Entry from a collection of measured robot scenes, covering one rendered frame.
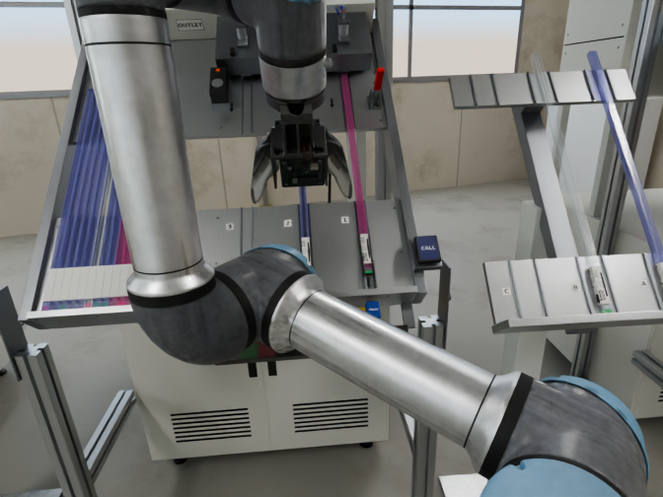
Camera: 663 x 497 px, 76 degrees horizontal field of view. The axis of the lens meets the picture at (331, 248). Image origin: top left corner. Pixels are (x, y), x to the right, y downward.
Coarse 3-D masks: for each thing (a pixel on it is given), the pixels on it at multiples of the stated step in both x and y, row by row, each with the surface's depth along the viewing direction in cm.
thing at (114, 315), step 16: (384, 288) 75; (400, 288) 75; (416, 288) 75; (352, 304) 78; (384, 304) 80; (400, 304) 80; (32, 320) 72; (48, 320) 73; (64, 320) 74; (80, 320) 74; (96, 320) 75; (112, 320) 76; (128, 320) 77
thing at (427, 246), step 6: (420, 240) 76; (426, 240) 76; (432, 240) 76; (420, 246) 76; (426, 246) 76; (432, 246) 76; (420, 252) 75; (426, 252) 75; (432, 252) 75; (438, 252) 75; (420, 258) 75; (426, 258) 75; (432, 258) 75; (438, 258) 75
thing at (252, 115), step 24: (192, 48) 101; (192, 72) 98; (336, 72) 99; (360, 72) 99; (192, 96) 95; (240, 96) 95; (264, 96) 95; (336, 96) 96; (360, 96) 96; (192, 120) 92; (216, 120) 92; (240, 120) 92; (264, 120) 92; (336, 120) 93; (360, 120) 93; (384, 120) 93
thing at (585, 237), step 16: (544, 80) 79; (544, 96) 78; (560, 128) 76; (560, 144) 75; (560, 160) 74; (576, 192) 72; (576, 208) 71; (576, 224) 71; (592, 240) 69; (592, 256) 68; (608, 304) 65
